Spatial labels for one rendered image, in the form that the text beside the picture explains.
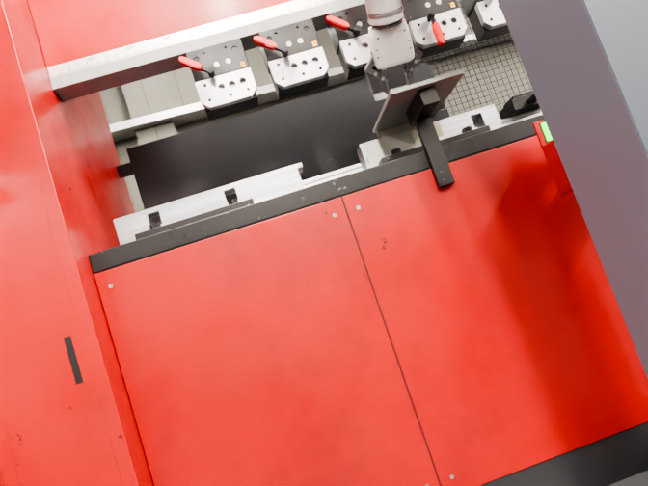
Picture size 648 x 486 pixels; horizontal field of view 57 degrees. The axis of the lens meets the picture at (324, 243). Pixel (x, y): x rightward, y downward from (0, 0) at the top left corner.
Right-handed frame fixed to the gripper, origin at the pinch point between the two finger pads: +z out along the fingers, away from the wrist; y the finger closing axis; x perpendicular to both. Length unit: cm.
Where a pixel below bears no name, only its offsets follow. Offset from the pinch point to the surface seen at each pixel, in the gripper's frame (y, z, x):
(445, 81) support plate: -7.4, -2.7, 15.1
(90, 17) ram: 70, -31, -30
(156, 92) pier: 106, 75, -340
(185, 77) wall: 83, 77, -360
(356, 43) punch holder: 5.1, -7.9, -16.4
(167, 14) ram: 51, -26, -28
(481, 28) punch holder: -30.9, -1.2, -18.4
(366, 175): 15.6, 13.7, 16.5
